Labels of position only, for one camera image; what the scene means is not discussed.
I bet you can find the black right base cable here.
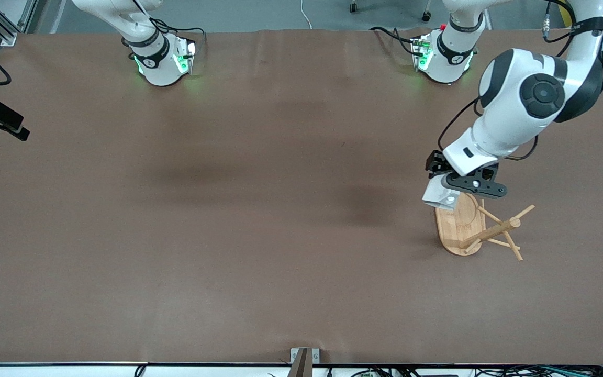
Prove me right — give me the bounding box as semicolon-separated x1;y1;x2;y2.
147;20;208;59

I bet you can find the brown table cover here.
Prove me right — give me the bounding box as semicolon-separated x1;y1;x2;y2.
0;29;603;366

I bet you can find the white angular cup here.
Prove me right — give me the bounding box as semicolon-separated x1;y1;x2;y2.
421;175;462;212

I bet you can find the aluminium frame profile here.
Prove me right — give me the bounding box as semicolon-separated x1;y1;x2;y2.
0;0;53;47

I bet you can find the black base cable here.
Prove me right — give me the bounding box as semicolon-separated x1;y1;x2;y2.
370;25;418;57
147;20;208;59

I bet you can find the black left base cable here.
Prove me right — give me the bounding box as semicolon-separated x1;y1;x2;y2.
370;25;418;57

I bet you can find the wooden cup rack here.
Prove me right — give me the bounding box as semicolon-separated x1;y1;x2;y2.
434;193;536;262

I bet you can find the metal table edge bracket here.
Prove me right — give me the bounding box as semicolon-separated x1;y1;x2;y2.
289;347;321;377

